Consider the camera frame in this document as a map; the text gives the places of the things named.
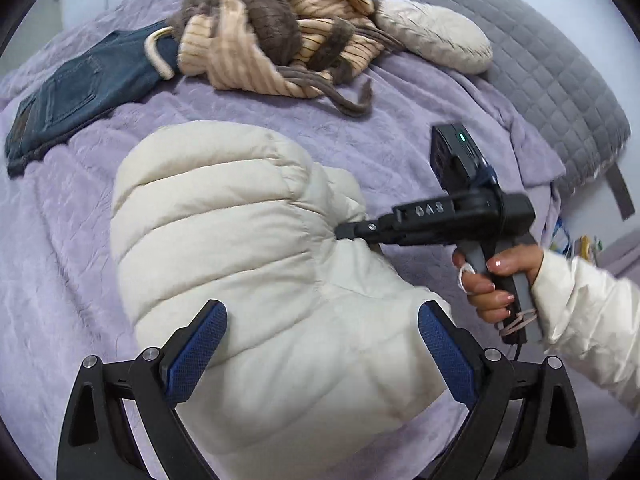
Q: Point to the striped cream fleece robe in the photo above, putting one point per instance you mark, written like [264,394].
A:
[301,49]

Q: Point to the grey quilted mattress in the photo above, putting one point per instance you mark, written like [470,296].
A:
[554,87]

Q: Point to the cream knitted pillow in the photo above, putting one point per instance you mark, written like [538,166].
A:
[437,34]

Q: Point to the black camera box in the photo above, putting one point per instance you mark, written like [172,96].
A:
[456,160]

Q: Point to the blue denim jeans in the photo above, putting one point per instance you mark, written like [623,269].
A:
[113,72]

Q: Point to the cream puffer jacket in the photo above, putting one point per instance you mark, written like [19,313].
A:
[322,373]

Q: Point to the person's right hand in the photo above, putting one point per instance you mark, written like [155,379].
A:
[492,304]

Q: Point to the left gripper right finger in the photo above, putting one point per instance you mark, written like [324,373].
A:
[455,351]

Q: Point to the white jacket right forearm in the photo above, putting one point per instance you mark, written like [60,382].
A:
[592,320]

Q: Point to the lavender plush bedspread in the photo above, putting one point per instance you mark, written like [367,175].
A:
[59,298]

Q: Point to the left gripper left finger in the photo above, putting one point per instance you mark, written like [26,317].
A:
[188,351]

